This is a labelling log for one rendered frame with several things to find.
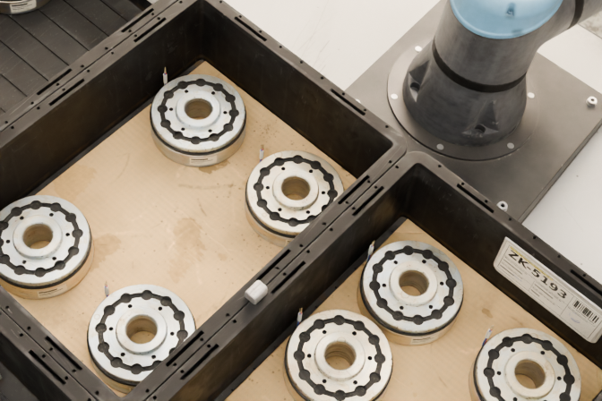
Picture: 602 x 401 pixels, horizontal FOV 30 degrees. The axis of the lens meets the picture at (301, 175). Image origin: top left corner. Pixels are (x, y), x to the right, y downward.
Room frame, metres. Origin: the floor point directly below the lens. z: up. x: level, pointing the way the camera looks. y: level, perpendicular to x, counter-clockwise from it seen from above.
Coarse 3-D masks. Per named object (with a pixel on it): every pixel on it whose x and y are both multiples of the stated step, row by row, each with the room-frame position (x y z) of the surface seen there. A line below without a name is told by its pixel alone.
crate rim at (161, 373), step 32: (192, 0) 0.80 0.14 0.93; (256, 32) 0.77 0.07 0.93; (96, 64) 0.69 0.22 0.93; (288, 64) 0.73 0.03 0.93; (64, 96) 0.65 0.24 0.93; (384, 128) 0.66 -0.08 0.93; (384, 160) 0.62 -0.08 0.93; (320, 224) 0.54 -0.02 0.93; (288, 256) 0.50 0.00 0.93; (0, 288) 0.43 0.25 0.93; (32, 320) 0.40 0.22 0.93; (224, 320) 0.43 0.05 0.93; (64, 352) 0.38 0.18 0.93; (192, 352) 0.40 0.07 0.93; (96, 384) 0.35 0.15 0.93; (160, 384) 0.36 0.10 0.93
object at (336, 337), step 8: (328, 336) 0.46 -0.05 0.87; (336, 336) 0.46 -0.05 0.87; (344, 336) 0.46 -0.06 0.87; (352, 336) 0.46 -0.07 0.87; (320, 344) 0.45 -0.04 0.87; (328, 344) 0.45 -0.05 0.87; (344, 344) 0.45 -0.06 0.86; (352, 344) 0.45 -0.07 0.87; (360, 344) 0.45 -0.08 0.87; (320, 352) 0.44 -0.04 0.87; (360, 352) 0.45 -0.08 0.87; (320, 360) 0.43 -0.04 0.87; (360, 360) 0.44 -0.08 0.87; (320, 368) 0.42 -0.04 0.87; (328, 368) 0.43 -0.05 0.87; (352, 368) 0.43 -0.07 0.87; (360, 368) 0.43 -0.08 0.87; (328, 376) 0.42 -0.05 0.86; (336, 376) 0.42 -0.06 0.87; (344, 376) 0.42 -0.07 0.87; (352, 376) 0.42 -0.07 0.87
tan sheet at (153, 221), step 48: (144, 144) 0.67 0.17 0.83; (288, 144) 0.70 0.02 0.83; (48, 192) 0.59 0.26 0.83; (96, 192) 0.60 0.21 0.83; (144, 192) 0.61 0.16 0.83; (192, 192) 0.62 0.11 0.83; (240, 192) 0.63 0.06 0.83; (96, 240) 0.55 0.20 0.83; (144, 240) 0.55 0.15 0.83; (192, 240) 0.56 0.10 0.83; (240, 240) 0.57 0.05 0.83; (96, 288) 0.49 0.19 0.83; (192, 288) 0.51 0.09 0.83; (144, 336) 0.45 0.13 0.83
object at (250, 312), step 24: (408, 168) 0.62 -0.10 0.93; (432, 168) 0.62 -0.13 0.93; (384, 192) 0.59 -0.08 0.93; (456, 192) 0.60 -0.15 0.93; (360, 216) 0.56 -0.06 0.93; (504, 216) 0.58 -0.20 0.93; (336, 240) 0.53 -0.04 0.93; (528, 240) 0.56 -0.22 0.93; (312, 264) 0.50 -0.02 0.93; (552, 264) 0.53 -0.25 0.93; (600, 288) 0.51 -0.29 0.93; (240, 312) 0.44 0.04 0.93; (216, 336) 0.41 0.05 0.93; (192, 360) 0.39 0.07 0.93; (168, 384) 0.36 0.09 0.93
